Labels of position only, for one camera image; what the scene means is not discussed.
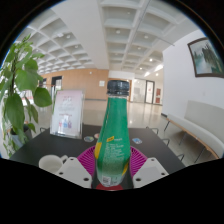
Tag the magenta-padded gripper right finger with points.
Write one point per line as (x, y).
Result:
(150, 170)

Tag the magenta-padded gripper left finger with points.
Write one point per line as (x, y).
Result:
(72, 170)

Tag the green plastic drink bottle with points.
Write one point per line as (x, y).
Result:
(113, 146)

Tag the white polka-dot mug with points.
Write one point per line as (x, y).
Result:
(50, 163)

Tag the blue sticker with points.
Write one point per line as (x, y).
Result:
(137, 140)

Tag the round greenish sticker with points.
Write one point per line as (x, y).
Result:
(88, 138)

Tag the round reddish sticker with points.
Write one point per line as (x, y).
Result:
(96, 135)

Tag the long white bench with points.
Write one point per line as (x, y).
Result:
(203, 126)

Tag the green leafy potted plant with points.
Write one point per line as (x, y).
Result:
(20, 80)

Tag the framed landscape painting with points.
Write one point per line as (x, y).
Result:
(208, 58)

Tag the recessed ceiling lights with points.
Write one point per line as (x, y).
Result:
(117, 31)

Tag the black metal-frame chair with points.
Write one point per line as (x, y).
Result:
(156, 128)
(167, 140)
(42, 128)

